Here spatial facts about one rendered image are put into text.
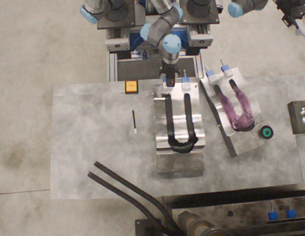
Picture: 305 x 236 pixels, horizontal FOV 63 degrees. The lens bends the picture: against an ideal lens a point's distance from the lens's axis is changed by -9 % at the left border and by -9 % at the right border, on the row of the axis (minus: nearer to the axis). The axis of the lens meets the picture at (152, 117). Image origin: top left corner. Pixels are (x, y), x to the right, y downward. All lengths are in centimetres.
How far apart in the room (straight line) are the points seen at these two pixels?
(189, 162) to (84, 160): 60
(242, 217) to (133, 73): 145
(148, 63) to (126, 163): 110
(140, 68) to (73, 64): 73
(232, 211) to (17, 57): 248
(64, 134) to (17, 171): 108
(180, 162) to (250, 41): 180
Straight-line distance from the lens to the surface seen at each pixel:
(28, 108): 271
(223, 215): 160
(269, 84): 182
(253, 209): 166
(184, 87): 153
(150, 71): 234
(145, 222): 233
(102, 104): 163
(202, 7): 158
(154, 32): 118
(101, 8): 137
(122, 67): 237
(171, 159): 148
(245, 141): 153
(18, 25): 322
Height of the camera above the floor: 233
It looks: 75 degrees down
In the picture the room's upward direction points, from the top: straight up
